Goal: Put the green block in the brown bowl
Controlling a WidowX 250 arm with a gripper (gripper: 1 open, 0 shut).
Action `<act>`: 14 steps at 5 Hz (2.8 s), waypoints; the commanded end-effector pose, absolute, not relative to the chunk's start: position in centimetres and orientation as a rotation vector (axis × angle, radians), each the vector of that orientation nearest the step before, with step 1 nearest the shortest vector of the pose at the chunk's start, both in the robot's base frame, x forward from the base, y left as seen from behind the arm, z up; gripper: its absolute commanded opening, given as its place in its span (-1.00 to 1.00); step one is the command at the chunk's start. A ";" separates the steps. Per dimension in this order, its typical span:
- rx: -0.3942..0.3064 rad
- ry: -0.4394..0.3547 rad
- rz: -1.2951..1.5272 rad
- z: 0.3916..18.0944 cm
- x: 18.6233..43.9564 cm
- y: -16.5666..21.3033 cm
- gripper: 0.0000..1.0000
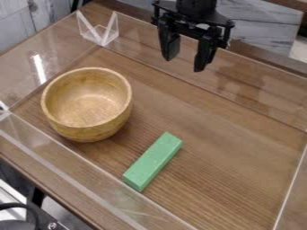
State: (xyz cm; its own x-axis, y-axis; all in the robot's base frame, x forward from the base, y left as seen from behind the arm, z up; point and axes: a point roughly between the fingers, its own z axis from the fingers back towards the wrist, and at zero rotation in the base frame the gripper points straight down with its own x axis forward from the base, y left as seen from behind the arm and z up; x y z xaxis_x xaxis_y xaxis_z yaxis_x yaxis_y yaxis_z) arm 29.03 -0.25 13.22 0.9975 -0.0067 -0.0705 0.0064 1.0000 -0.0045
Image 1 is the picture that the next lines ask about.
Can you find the brown wooden bowl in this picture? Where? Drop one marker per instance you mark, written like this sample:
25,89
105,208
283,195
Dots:
87,103

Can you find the green rectangular block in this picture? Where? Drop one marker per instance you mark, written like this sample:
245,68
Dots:
147,166

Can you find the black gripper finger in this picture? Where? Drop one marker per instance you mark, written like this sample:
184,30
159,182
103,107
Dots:
207,47
168,41

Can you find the clear acrylic tray wall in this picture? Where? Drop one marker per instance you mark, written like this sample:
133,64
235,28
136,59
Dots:
236,178

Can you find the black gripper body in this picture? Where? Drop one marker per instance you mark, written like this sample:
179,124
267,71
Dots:
195,19

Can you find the black metal table bracket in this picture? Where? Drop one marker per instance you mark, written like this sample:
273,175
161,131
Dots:
47,222

